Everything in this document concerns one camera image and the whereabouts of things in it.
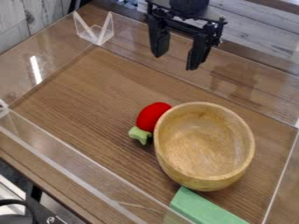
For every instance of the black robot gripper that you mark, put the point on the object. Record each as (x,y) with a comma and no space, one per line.
(190,17)

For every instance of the red plush strawberry toy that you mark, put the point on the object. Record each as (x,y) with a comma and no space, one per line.
(146,121)

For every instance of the wooden bowl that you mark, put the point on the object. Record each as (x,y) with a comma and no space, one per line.
(205,145)

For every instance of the green foam block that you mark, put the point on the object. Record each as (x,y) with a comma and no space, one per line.
(200,210)

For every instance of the clear acrylic corner bracket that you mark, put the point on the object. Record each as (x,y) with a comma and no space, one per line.
(95,34)

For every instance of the clear acrylic front wall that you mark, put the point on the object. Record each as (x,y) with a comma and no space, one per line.
(90,188)

